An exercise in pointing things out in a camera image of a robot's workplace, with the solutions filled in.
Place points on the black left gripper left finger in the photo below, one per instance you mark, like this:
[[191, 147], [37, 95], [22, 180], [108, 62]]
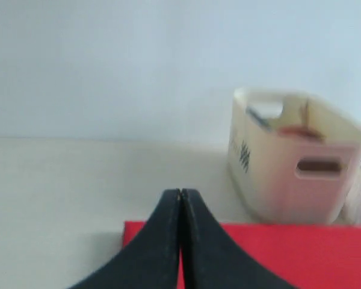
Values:
[[151, 258]]

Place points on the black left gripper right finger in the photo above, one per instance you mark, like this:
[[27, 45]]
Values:
[[210, 257]]

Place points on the red table cloth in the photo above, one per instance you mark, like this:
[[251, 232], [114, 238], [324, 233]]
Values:
[[304, 256]]

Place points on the silver table knife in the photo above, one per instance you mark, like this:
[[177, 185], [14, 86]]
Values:
[[258, 119]]

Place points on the brown wooden plate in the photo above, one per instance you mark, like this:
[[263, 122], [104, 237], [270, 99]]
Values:
[[312, 165]]

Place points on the cream plastic bin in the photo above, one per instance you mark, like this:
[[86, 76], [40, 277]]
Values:
[[263, 163]]

